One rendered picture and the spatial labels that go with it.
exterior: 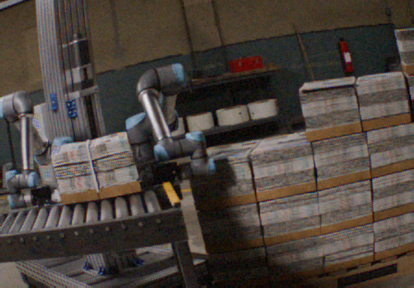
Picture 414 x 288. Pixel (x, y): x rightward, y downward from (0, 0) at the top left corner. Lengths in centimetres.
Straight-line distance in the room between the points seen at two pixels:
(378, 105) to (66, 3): 178
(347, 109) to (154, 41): 688
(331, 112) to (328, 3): 730
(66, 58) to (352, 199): 166
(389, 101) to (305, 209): 67
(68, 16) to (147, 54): 618
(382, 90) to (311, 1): 724
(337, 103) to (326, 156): 25
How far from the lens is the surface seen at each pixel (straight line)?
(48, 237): 247
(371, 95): 306
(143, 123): 361
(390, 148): 310
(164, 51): 976
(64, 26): 360
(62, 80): 356
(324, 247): 322
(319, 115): 307
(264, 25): 998
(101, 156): 285
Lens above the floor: 133
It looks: 7 degrees down
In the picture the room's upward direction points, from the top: 11 degrees counter-clockwise
